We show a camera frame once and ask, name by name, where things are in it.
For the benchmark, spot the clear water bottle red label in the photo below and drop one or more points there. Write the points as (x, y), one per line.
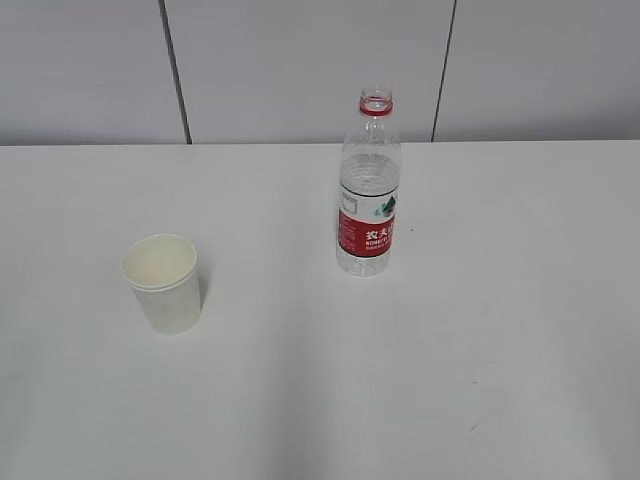
(369, 179)

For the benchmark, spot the white paper cup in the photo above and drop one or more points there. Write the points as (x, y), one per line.
(162, 271)

